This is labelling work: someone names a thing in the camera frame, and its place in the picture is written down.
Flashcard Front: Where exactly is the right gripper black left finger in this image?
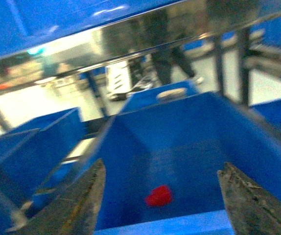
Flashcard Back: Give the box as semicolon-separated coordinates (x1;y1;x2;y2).
7;158;106;235

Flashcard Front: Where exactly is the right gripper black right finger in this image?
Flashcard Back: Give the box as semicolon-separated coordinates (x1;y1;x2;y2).
217;162;281;235

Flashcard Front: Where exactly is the red toy block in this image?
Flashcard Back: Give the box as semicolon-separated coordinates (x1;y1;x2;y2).
145;185;173;207

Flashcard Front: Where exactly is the blue target bin for red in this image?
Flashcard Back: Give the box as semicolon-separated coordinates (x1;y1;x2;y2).
85;92;281;235

